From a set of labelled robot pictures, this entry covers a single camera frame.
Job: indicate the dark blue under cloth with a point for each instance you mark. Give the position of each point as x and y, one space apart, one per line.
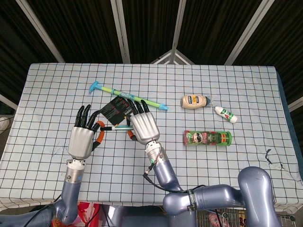
282 94

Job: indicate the mayonnaise squeeze bottle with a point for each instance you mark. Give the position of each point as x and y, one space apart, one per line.
193 101

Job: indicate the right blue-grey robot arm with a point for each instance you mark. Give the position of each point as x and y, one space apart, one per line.
217 196

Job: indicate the small white drink bottle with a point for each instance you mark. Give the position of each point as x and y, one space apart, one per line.
225 114

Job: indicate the green Pringles can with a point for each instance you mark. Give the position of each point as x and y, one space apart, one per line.
208 138

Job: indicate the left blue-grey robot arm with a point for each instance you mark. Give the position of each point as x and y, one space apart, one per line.
71 196

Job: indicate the green blue toy water pump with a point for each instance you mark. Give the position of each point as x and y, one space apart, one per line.
109 90

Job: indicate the white black checkered tablecloth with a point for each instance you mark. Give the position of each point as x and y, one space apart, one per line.
213 165

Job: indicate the red pink patterned bag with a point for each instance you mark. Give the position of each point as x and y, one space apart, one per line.
87 212

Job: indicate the short white frame bar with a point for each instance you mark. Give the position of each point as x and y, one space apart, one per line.
8 101
296 104

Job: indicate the white peaked frame bars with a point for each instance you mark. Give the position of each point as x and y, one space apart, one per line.
165 56

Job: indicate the black printed card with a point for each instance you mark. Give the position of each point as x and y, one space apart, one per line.
112 110

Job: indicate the white frame post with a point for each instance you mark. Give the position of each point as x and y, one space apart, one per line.
178 23
40 30
251 30
120 30

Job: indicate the green white marker pen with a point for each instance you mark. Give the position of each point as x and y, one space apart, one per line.
120 128

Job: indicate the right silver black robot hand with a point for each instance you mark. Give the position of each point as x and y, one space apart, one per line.
144 127

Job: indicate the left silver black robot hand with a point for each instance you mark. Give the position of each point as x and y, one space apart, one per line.
80 142

